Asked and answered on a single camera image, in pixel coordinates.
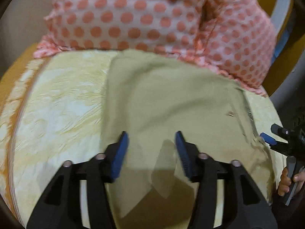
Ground wooden door frame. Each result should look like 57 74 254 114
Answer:
258 0 304 96

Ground yellow floral bed sheet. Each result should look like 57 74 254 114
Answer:
1 50 285 225

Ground khaki beige pants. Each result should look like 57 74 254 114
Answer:
101 50 275 228

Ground pink polka-dot pillow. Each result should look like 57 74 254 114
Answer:
34 0 206 58
176 0 279 97

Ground rear pink polka-dot pillow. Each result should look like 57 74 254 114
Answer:
176 0 279 97

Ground person's right hand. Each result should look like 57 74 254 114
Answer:
278 168 305 196

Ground front pink polka-dot pillow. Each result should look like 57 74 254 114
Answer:
34 0 206 58

